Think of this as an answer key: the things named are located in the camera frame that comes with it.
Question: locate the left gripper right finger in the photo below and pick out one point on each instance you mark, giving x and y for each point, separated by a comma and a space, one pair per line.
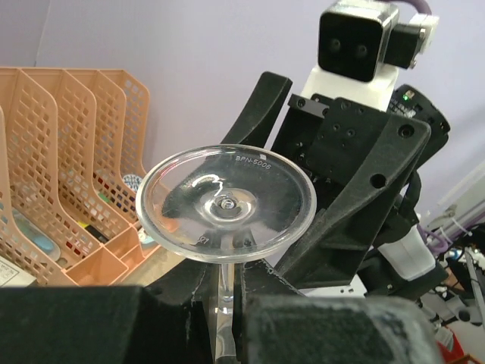
274, 323

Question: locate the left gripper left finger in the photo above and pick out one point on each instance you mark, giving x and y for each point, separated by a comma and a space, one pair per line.
162, 323

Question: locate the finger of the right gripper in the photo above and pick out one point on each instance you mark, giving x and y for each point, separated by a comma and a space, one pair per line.
330, 252
257, 118

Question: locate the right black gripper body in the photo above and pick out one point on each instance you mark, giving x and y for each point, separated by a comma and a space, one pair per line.
329, 138

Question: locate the clear wine glass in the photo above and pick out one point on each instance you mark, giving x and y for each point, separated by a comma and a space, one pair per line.
226, 205

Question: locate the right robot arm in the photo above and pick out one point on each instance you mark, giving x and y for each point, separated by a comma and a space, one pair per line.
398, 263

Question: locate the blue white tape roll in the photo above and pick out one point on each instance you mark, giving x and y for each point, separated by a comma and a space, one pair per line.
133, 181

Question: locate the blue item in tray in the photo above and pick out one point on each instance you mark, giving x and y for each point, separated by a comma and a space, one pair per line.
32, 233

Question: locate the white red small box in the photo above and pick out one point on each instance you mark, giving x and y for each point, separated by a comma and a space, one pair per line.
13, 276

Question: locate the orange desk file organizer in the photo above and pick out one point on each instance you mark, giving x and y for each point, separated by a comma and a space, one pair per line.
68, 136

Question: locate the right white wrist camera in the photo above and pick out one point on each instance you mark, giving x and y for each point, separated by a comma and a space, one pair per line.
362, 45

